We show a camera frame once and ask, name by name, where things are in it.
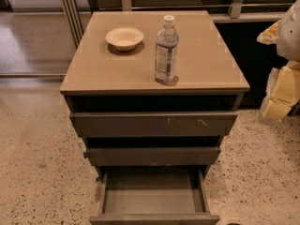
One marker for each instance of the grey top drawer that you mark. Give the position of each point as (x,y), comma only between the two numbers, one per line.
(152,124)

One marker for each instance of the metal shelving frame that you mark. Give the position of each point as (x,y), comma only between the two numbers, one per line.
(236,19)

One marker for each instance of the white ceramic bowl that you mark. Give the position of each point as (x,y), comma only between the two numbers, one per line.
(124,38)

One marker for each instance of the grey drawer cabinet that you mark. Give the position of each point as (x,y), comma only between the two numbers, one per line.
(101,79)

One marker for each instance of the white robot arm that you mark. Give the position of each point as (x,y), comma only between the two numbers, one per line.
(288,47)

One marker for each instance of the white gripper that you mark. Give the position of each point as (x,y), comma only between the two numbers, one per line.
(290,37)

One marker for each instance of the grey open bottom drawer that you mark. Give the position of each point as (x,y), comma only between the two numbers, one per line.
(153,196)

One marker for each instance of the grey middle drawer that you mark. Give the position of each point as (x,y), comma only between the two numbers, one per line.
(152,156)

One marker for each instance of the clear plastic water bottle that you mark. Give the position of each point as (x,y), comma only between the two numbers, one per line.
(167,42)

